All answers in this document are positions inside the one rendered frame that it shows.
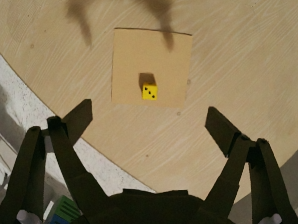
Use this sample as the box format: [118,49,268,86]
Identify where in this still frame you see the yellow die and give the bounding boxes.
[142,83,157,100]

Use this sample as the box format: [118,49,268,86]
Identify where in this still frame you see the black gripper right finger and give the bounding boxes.
[188,106,298,224]

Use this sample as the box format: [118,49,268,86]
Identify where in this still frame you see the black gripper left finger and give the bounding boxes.
[0,99,133,224]

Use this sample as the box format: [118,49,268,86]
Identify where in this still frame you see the tan flat mat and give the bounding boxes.
[112,29,193,109]

